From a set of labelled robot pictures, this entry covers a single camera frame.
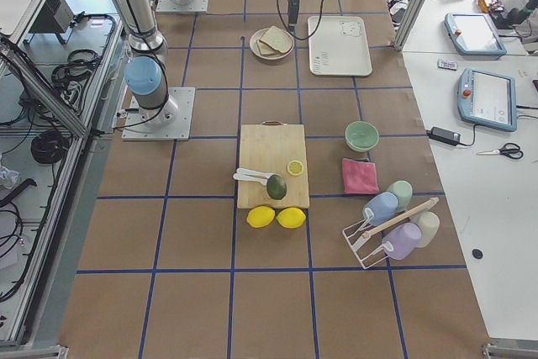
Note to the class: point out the beige mug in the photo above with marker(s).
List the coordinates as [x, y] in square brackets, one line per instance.
[428, 223]

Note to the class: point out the whole yellow lemon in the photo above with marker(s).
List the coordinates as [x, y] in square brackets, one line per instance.
[260, 216]
[291, 218]

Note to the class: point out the white bear tray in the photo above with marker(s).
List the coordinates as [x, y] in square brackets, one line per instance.
[338, 47]

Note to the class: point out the white round plate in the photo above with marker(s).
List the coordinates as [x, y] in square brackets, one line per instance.
[269, 58]

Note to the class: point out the blue mug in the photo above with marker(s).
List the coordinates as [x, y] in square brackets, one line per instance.
[380, 209]

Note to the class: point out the black power adapter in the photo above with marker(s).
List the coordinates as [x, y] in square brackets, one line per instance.
[444, 136]

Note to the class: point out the white wire mug rack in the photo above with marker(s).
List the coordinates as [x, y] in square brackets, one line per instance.
[365, 241]

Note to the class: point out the green mug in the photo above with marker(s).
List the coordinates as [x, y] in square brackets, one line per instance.
[403, 191]

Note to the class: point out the lemon slice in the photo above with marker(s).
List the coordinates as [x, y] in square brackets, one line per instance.
[295, 168]

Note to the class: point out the pink cloth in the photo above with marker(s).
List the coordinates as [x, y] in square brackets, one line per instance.
[359, 177]

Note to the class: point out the white plastic fork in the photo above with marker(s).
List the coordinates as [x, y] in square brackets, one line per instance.
[254, 173]

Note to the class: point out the green avocado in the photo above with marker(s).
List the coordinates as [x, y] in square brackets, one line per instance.
[276, 187]

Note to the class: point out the white bread slice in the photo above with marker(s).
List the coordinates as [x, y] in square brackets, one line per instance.
[277, 39]

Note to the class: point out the wooden cutting board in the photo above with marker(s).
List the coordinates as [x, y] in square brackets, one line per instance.
[269, 148]

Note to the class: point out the black scissors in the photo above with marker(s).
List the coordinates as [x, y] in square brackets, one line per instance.
[509, 150]

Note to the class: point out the purple mug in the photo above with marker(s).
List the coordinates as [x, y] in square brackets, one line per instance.
[398, 243]

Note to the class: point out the green bowl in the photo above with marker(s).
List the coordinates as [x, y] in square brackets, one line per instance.
[361, 136]

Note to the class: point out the teach pendant tablet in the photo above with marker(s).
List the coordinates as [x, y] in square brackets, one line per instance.
[474, 34]
[488, 99]

